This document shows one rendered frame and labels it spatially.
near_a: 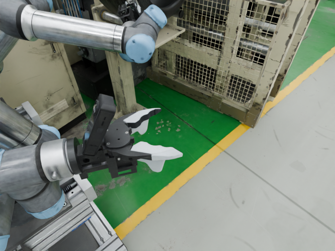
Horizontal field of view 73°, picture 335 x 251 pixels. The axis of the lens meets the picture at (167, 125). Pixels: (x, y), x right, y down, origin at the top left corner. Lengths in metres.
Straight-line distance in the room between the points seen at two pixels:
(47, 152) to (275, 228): 1.40
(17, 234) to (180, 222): 0.93
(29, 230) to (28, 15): 0.60
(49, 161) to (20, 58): 1.23
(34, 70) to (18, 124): 1.13
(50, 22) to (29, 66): 0.95
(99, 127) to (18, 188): 0.18
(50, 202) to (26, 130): 0.16
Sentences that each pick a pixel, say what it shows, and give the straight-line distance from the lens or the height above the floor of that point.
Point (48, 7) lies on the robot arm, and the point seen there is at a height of 1.13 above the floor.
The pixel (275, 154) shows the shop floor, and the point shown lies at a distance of 1.92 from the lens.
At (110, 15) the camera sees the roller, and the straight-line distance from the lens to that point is 1.41.
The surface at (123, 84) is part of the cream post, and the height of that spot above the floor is 0.36.
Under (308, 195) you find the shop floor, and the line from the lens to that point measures 1.81.
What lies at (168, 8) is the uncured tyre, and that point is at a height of 0.98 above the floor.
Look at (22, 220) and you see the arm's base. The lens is 0.82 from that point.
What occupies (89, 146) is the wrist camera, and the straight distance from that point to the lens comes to 0.43.
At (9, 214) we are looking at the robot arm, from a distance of 0.67.
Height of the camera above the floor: 1.40
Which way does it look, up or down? 46 degrees down
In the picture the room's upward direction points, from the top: straight up
